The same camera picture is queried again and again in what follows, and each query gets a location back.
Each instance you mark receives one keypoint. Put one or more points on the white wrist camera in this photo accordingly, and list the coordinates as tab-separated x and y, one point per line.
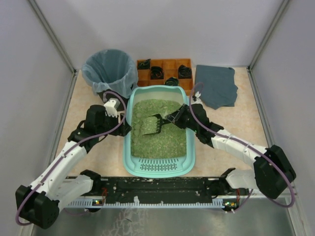
196	97
111	107

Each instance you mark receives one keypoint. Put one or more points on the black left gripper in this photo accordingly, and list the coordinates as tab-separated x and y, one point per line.
124	127

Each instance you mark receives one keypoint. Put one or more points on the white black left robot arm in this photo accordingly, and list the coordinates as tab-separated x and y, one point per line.
42	200

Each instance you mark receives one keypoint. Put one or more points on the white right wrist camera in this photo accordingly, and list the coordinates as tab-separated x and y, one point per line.
196	97

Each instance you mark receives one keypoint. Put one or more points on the green cat litter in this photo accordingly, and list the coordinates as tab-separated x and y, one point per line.
169	143

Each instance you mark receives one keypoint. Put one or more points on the blue plastic bin liner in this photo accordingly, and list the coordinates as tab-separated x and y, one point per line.
111	69

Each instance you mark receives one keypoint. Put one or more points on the blue-grey folded cloth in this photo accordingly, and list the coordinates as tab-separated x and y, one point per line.
219	89

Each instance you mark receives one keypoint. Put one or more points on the black trash bin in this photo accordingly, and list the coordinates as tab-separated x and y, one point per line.
101	94

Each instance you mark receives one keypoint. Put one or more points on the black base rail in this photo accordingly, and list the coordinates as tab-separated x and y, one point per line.
176	190

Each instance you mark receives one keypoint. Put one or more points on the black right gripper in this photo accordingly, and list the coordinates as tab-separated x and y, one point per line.
180	116

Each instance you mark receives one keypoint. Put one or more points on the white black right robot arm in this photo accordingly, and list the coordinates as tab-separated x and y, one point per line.
270	170

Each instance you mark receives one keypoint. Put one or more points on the black litter scoop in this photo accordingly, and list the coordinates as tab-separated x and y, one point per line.
153	124

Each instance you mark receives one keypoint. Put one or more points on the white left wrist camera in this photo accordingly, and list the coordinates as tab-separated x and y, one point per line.
111	107

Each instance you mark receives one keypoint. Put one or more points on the orange compartment tray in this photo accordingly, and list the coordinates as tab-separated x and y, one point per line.
153	72

